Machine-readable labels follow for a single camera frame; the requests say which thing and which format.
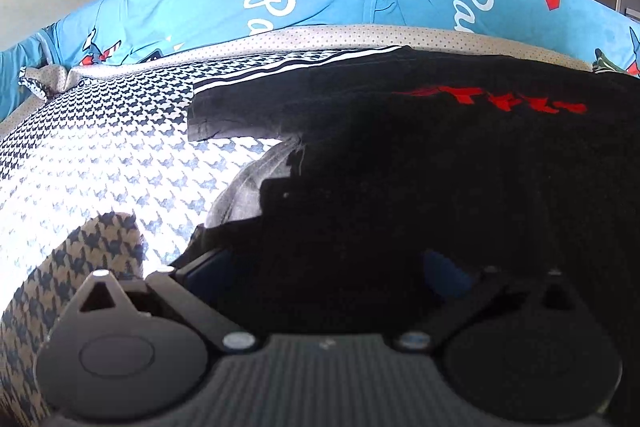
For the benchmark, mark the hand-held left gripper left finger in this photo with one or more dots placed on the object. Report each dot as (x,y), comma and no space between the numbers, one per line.
(200,267)

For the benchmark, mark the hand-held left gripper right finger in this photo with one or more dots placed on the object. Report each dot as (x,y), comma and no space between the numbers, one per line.
(445,277)

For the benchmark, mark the black garment with white stripes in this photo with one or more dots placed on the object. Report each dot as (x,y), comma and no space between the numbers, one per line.
(400,157)

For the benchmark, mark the houndstooth bed cover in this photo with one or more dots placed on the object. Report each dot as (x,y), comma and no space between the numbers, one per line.
(100,157)

